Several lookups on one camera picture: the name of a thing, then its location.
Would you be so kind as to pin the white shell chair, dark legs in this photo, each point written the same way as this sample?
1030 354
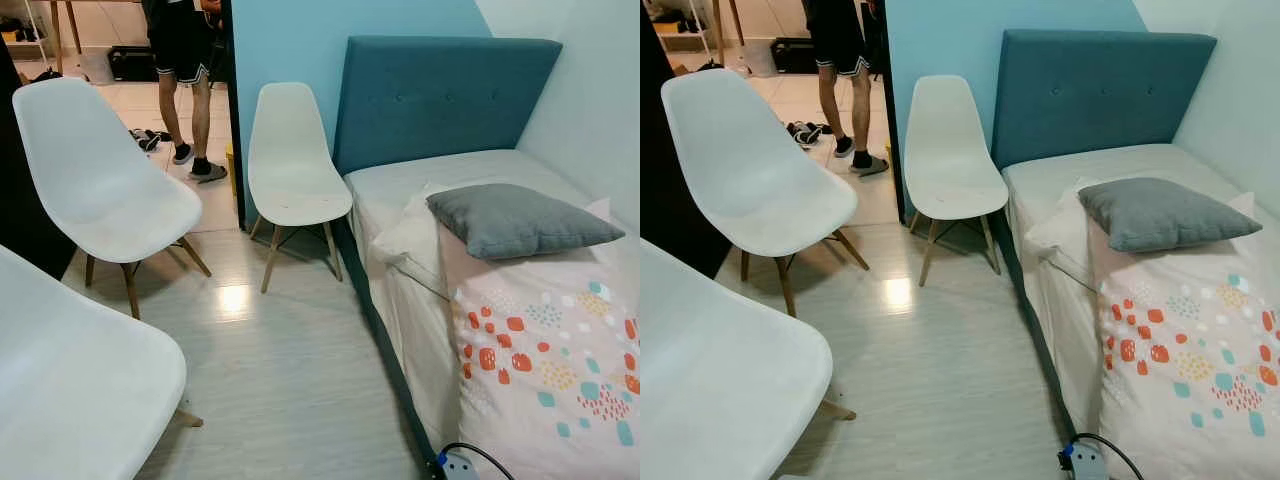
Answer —
745 165
95 170

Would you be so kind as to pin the pair of dark shoes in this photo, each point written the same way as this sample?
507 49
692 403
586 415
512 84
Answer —
806 132
150 138

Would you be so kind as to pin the patterned pink blanket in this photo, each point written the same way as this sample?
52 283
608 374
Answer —
1190 360
550 360

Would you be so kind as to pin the grey square pillow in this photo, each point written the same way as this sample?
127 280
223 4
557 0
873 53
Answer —
515 220
1160 213

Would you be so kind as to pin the person in black shorts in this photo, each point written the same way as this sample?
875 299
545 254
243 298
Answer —
180 40
835 35

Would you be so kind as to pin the large white shell chair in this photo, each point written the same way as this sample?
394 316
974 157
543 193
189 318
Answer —
70 390
720 390

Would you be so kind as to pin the white waste bin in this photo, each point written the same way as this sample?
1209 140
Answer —
96 67
759 60

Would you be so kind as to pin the white sheeted mattress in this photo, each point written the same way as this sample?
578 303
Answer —
400 185
1050 170

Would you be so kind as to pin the black bag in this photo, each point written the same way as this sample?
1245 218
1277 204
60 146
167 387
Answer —
132 63
795 55

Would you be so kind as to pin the small white shell chair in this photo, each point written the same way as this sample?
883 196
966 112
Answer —
292 160
945 150

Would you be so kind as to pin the teal tufted headboard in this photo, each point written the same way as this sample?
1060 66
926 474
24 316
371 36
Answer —
440 100
1095 95

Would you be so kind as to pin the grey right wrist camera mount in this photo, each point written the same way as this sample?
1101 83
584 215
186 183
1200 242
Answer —
1086 463
458 467

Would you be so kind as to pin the wooden table legs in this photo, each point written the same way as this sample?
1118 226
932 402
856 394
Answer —
72 25
718 30

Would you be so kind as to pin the teal bed frame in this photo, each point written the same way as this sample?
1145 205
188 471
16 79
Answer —
1035 330
385 345

